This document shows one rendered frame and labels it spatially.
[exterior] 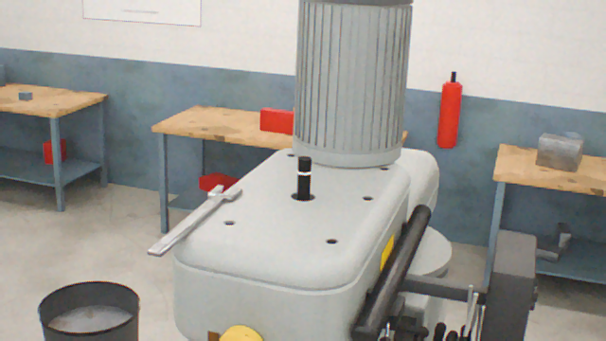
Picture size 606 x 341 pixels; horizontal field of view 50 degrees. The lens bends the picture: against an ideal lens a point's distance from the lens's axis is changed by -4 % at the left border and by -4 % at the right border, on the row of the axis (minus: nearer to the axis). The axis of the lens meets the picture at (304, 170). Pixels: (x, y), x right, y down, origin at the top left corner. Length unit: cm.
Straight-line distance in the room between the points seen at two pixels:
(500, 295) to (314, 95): 48
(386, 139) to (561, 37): 403
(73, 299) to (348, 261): 275
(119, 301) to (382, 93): 253
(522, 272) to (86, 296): 262
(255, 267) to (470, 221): 471
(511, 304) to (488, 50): 401
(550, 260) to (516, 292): 371
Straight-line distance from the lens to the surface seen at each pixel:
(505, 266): 126
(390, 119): 117
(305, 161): 100
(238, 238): 89
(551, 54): 517
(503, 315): 128
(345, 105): 114
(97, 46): 636
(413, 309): 150
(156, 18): 598
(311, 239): 89
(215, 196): 101
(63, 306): 351
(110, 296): 351
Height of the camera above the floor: 226
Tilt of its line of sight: 19 degrees down
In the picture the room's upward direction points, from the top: 3 degrees clockwise
